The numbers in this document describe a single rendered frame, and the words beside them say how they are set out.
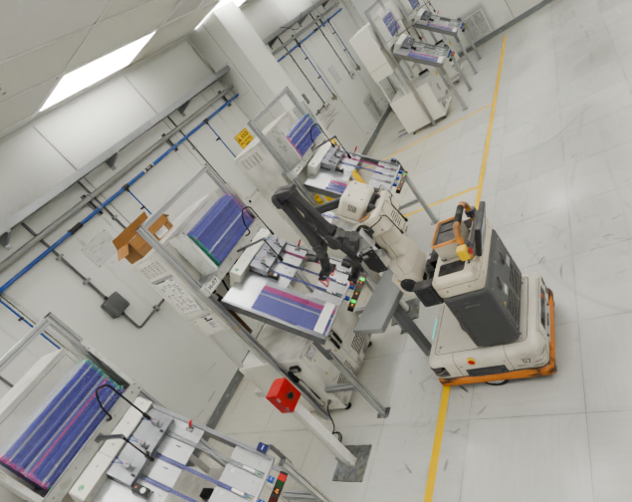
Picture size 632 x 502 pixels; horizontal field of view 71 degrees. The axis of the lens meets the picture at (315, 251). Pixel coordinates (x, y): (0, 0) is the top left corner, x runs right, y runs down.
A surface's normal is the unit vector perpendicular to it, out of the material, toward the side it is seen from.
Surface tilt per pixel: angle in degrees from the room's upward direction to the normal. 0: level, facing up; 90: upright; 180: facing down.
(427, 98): 90
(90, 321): 90
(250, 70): 90
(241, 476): 47
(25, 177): 90
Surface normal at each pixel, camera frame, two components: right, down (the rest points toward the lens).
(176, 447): 0.12, -0.71
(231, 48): -0.35, 0.63
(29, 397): 0.72, -0.29
